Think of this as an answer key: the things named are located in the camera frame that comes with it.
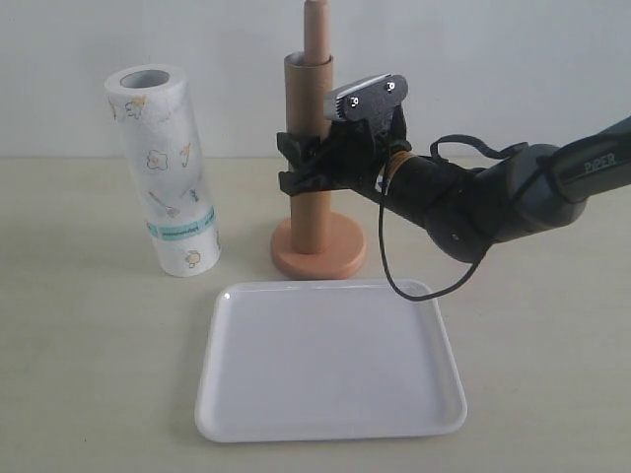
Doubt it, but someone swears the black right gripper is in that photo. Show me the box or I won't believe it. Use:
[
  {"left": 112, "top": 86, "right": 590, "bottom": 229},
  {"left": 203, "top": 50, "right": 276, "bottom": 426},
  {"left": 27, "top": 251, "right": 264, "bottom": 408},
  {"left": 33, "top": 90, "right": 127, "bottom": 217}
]
[{"left": 276, "top": 110, "right": 412, "bottom": 197}]

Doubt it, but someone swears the brown cardboard tube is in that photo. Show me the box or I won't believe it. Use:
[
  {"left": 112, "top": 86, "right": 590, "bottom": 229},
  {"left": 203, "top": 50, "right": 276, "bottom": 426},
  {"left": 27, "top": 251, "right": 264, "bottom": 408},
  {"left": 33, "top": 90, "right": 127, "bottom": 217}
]
[{"left": 284, "top": 51, "right": 332, "bottom": 254}]

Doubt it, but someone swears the printed paper towel roll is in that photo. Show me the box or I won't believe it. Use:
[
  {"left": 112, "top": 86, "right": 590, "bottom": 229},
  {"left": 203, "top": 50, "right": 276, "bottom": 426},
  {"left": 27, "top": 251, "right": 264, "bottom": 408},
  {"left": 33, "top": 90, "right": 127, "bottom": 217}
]
[{"left": 105, "top": 64, "right": 221, "bottom": 277}]

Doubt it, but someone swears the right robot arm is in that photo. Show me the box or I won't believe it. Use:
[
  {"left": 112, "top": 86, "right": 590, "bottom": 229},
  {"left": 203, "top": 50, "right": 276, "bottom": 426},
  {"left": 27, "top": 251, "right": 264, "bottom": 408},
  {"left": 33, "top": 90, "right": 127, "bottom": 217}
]
[{"left": 277, "top": 107, "right": 630, "bottom": 263}]

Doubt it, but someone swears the wooden paper towel holder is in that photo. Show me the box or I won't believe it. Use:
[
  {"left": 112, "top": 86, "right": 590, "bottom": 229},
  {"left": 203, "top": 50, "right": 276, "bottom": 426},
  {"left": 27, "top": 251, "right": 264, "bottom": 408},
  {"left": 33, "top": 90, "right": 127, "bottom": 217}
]
[{"left": 270, "top": 1, "right": 366, "bottom": 280}]

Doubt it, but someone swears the white plastic tray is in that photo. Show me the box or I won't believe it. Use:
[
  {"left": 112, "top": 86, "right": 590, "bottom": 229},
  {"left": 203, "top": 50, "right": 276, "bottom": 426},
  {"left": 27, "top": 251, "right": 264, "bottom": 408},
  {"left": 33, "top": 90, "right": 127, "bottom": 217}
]
[{"left": 194, "top": 280, "right": 467, "bottom": 443}]

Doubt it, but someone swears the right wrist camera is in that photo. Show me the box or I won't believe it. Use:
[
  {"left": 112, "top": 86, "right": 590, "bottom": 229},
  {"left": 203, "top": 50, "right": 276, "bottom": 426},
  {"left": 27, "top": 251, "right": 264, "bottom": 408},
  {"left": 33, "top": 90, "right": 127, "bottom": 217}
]
[{"left": 322, "top": 74, "right": 408, "bottom": 133}]

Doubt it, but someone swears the right black cable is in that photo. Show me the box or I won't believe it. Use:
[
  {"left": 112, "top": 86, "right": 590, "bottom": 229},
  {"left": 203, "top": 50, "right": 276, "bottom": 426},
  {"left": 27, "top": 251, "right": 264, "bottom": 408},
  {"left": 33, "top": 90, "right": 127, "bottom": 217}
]
[{"left": 377, "top": 135, "right": 553, "bottom": 303}]

